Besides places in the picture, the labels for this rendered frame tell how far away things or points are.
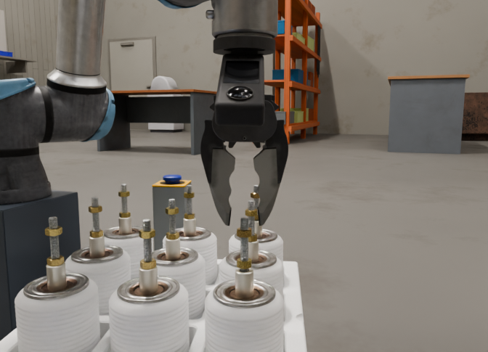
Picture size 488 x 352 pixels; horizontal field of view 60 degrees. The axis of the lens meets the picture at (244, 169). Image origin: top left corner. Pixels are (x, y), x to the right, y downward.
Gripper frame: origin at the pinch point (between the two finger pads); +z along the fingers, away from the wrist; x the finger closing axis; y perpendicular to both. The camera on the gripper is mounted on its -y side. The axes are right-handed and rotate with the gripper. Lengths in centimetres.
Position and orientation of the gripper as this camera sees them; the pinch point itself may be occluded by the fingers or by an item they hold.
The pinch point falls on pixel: (244, 215)
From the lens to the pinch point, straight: 49.3
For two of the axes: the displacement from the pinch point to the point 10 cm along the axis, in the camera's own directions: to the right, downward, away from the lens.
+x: -10.0, 0.0, -0.1
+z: 0.0, 9.9, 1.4
